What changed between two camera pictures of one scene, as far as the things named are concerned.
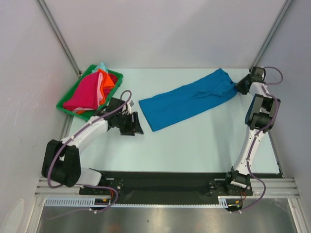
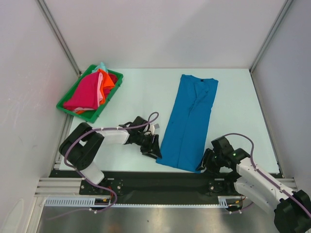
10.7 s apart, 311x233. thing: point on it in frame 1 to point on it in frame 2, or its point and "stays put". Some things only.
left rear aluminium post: x=59 y=35 stays put
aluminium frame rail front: x=269 y=187 stays put
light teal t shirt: x=101 y=66 stays put
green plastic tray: x=86 y=116 stays put
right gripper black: x=243 y=84 to x=209 y=158
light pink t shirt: x=99 y=96 stays put
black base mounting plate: x=175 y=188 stays put
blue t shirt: x=161 y=108 to x=184 y=140
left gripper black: x=133 y=127 to x=152 y=149
